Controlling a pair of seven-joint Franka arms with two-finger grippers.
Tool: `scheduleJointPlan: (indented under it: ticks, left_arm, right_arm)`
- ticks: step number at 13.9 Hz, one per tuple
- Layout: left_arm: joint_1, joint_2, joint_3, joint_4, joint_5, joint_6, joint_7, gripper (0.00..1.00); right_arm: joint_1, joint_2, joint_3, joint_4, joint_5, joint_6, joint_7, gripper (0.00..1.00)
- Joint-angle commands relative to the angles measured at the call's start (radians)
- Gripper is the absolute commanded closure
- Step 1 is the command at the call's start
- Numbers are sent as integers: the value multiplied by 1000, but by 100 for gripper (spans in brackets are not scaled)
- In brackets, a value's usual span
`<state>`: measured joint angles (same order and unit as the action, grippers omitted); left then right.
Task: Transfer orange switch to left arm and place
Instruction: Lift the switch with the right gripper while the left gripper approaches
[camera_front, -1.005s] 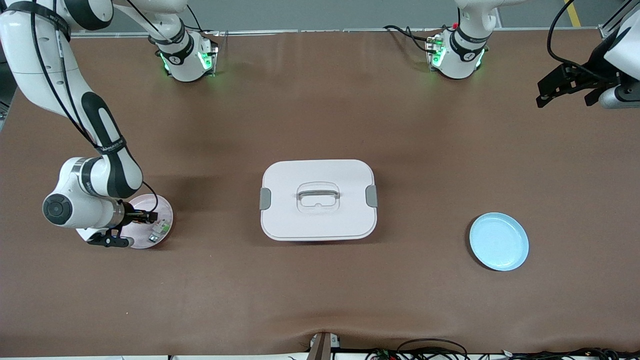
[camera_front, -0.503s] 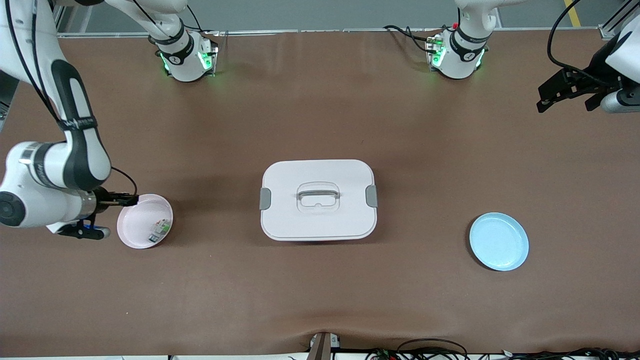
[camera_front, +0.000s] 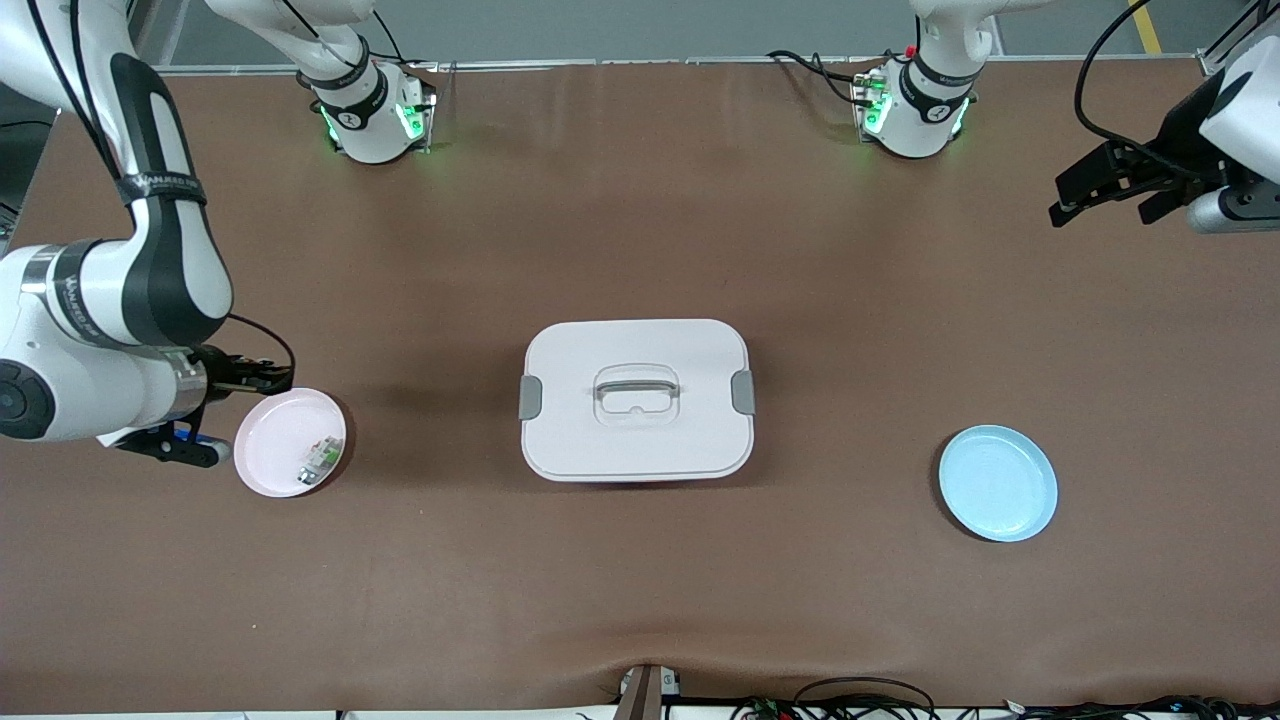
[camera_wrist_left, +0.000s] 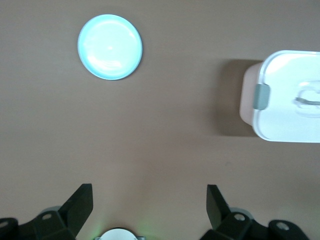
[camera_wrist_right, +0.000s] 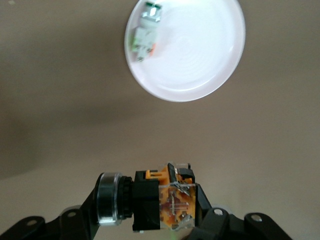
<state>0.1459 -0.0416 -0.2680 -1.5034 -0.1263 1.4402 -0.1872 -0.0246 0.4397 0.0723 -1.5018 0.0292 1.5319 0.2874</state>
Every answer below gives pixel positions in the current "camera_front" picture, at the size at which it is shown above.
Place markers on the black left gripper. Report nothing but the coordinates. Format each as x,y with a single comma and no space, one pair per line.
1183,132

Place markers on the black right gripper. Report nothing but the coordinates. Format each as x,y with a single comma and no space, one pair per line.
216,367

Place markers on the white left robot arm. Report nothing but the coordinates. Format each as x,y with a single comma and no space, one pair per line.
915,125

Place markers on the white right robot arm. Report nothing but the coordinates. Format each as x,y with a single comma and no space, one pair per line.
170,290

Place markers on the grey box latch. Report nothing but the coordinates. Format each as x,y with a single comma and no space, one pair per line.
743,392
530,398

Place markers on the white lidded storage box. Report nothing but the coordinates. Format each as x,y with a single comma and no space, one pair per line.
640,450

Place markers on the pink round plate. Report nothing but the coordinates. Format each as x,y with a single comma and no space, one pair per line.
275,450

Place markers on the light blue round plate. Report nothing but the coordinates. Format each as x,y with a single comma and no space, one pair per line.
998,485

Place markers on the green white switch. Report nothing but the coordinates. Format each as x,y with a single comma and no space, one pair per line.
322,460

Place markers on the silver table edge rail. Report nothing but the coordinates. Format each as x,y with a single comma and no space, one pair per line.
560,64

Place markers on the brown camera mount post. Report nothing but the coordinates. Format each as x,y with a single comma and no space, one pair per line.
640,700

